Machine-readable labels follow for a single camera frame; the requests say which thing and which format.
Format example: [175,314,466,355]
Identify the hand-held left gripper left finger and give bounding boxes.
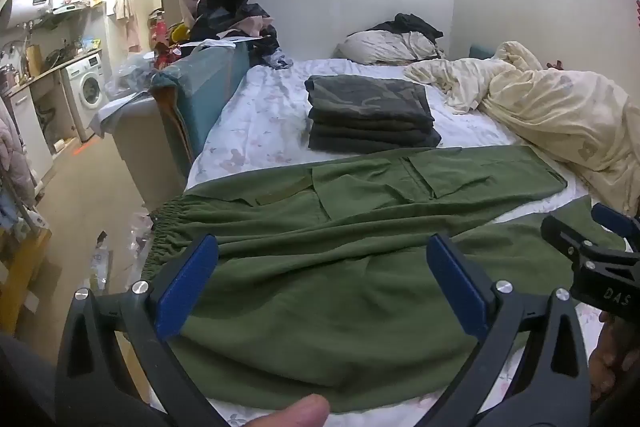
[54,234,226,427]

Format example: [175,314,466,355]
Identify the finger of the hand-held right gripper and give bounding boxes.
[591,203,640,254]
[541,214,608,269]

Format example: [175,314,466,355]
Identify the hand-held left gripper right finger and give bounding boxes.
[426,233,592,427]

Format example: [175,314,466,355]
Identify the green pants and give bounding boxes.
[141,146,631,414]

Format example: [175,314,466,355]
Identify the folded olive pants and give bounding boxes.
[309,108,437,138]

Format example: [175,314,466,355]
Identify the folded camouflage pants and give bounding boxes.
[304,75,434,124]

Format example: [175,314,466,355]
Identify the person's right hand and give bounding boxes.
[588,310,632,404]

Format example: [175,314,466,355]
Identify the person's left hand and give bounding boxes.
[244,393,332,427]

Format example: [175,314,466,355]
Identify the cream duvet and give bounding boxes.
[403,40,640,219]

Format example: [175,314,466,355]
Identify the yellow wooden stool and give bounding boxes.
[0,227,54,335]

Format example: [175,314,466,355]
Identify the bed with floral sheet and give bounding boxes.
[184,56,640,427]

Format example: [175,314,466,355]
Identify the pink quilted jacket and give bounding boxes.
[0,99,37,210]

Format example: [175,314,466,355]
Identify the white washing machine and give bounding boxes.
[61,52,110,142]

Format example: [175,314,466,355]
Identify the white cabinet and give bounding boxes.
[9,89,55,182]

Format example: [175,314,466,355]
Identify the clear plastic bag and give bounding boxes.
[106,53,158,94]

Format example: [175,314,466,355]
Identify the black garment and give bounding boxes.
[366,12,445,46]

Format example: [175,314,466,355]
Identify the pink hanging towel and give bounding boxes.
[113,0,142,54]

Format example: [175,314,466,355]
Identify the white water heater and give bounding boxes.
[6,0,57,28]

